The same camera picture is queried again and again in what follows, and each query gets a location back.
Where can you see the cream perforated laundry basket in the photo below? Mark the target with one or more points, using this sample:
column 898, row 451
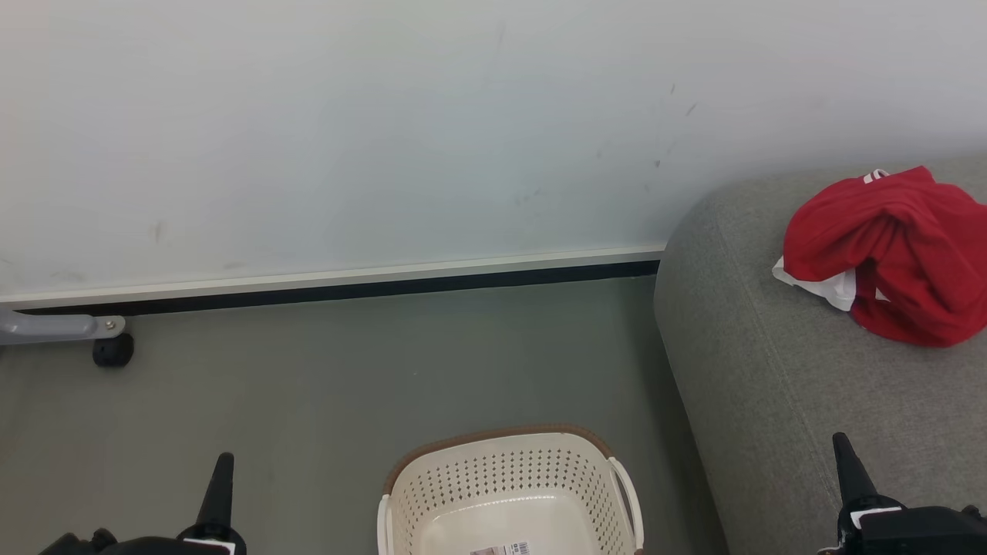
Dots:
column 509, row 478

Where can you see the black caster wheel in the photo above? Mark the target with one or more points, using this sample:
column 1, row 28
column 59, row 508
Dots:
column 113, row 351

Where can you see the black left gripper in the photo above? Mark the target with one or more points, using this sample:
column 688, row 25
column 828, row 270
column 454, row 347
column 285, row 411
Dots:
column 146, row 546

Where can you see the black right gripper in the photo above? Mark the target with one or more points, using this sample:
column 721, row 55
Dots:
column 917, row 532

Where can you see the red clothing with white lining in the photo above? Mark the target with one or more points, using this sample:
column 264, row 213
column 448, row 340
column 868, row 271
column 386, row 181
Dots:
column 902, row 247

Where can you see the black baseboard strip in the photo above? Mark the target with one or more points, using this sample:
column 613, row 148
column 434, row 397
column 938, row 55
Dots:
column 347, row 291

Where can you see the white barcode label sticker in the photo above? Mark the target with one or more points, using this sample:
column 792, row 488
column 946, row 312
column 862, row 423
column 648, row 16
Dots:
column 501, row 549

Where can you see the grey fabric sofa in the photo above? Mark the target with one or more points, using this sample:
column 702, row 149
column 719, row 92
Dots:
column 786, row 401

